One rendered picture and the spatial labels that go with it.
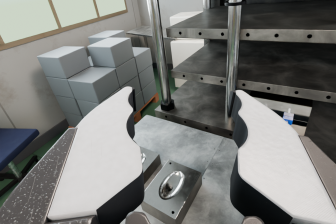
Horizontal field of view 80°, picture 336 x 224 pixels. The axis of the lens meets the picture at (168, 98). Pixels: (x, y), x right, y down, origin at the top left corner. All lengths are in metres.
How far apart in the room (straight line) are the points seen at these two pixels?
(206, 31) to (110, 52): 1.28
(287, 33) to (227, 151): 0.56
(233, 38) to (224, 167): 0.56
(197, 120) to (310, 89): 0.57
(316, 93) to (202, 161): 0.57
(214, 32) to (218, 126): 0.50
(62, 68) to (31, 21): 0.68
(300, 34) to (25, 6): 2.41
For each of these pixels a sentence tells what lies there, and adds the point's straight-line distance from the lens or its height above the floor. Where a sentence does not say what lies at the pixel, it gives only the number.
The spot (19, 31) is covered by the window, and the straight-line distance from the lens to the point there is 2.59.
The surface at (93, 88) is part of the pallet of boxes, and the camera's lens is 1.99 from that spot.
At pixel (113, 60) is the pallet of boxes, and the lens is 2.16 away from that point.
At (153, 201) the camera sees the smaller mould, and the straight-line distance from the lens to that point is 0.78.
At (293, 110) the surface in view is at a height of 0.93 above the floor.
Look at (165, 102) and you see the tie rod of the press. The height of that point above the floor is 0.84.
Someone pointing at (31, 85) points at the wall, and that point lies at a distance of 2.66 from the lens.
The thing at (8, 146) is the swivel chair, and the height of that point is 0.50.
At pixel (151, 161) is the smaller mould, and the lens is 0.91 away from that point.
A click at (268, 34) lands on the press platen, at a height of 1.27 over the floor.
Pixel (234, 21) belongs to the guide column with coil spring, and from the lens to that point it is 0.96.
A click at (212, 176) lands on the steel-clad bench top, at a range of 0.91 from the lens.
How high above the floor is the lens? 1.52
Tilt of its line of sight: 30 degrees down
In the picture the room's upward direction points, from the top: 8 degrees counter-clockwise
